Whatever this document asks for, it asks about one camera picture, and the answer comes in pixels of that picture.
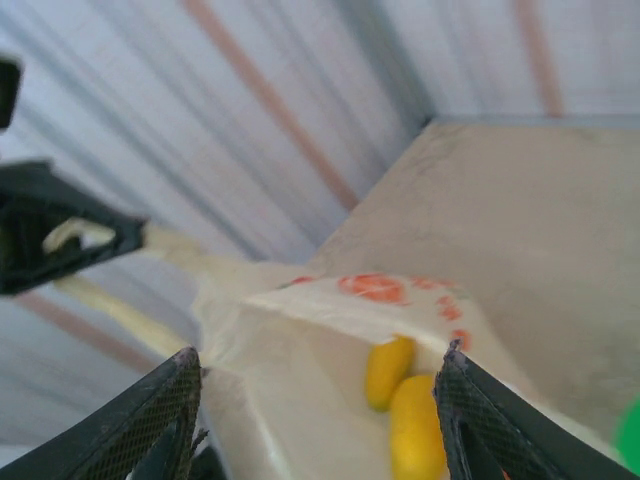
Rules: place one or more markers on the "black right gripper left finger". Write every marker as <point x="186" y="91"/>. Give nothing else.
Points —
<point x="125" y="430"/>

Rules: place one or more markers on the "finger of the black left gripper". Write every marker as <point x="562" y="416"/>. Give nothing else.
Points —
<point x="60" y="270"/>
<point x="75" y="197"/>

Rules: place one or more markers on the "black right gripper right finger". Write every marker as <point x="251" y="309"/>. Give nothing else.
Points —
<point x="480" y="425"/>

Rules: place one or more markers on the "yellow fake mango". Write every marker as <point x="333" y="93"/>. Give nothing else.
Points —
<point x="390" y="370"/>
<point x="415" y="430"/>

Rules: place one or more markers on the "cream printed plastic bag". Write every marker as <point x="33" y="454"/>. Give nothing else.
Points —
<point x="300" y="375"/>

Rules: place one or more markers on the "green plastic basket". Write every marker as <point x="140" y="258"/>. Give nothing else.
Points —
<point x="630" y="430"/>

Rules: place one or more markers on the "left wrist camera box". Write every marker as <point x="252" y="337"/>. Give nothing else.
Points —
<point x="7" y="95"/>

